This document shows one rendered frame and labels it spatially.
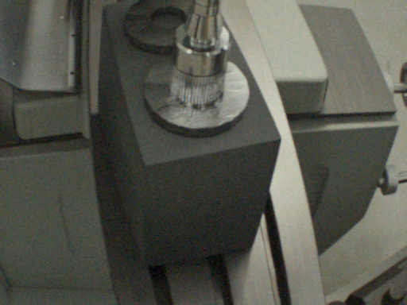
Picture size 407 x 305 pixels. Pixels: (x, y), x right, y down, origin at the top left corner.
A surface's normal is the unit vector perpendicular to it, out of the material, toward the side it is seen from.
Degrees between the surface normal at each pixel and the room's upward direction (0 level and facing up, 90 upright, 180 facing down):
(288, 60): 0
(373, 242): 0
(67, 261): 90
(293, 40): 0
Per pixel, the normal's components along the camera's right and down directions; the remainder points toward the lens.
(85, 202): 0.16, 0.80
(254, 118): 0.07, -0.59
